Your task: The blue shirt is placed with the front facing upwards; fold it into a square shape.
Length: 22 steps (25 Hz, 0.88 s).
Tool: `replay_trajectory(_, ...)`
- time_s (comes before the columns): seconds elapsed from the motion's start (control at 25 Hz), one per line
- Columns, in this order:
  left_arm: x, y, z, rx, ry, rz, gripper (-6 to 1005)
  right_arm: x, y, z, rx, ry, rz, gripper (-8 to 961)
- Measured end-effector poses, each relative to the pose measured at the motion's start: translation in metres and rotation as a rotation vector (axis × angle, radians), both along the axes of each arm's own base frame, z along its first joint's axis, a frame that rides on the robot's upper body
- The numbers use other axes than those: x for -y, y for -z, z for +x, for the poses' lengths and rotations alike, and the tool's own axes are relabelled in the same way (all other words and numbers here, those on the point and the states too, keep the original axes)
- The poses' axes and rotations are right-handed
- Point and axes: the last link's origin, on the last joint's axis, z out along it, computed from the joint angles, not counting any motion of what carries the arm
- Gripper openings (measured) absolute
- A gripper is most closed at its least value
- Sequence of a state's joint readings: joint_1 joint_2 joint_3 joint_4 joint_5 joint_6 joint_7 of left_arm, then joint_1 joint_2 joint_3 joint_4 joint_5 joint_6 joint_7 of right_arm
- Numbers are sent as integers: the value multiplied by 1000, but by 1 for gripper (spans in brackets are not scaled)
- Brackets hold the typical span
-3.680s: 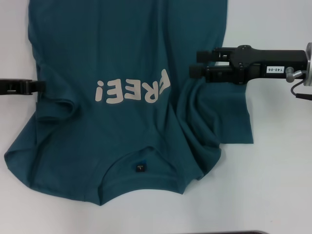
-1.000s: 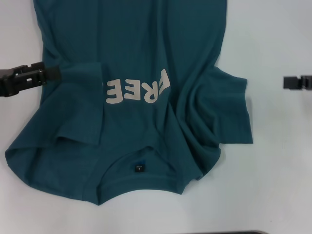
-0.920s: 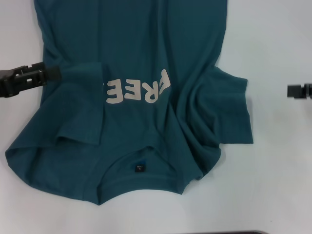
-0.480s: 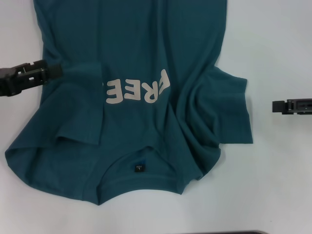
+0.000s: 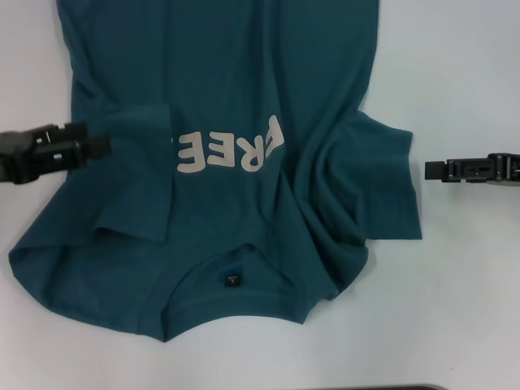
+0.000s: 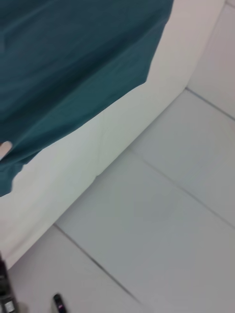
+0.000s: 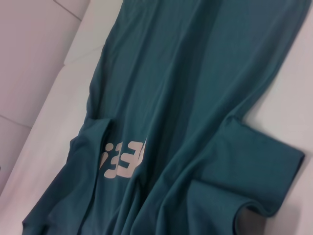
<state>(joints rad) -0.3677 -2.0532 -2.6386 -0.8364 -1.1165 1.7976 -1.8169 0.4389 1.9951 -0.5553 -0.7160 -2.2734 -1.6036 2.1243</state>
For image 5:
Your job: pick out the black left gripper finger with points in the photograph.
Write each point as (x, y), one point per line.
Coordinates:
(69, 154)
(61, 132)

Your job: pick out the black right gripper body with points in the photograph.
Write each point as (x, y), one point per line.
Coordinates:
(508, 170)

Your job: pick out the teal t-shirt with cream print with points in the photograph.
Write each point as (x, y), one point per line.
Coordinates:
(227, 73)

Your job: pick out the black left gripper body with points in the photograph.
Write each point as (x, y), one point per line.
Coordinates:
(18, 158)

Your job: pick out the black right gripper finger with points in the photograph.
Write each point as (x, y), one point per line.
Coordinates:
(463, 170)

